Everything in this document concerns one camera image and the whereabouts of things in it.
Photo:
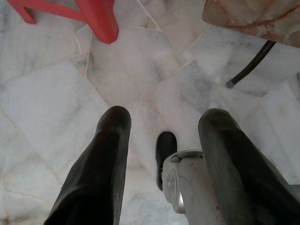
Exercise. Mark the dark metal table leg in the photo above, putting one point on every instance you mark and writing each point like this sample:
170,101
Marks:
253,63

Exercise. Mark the marble table top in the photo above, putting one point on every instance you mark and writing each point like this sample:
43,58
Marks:
253,16

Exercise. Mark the red plastic stool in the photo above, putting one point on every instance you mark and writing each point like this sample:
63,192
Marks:
98,16

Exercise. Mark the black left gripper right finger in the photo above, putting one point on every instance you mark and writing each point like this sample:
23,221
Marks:
239,168

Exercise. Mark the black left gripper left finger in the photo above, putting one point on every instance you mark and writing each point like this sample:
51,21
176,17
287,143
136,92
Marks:
98,168

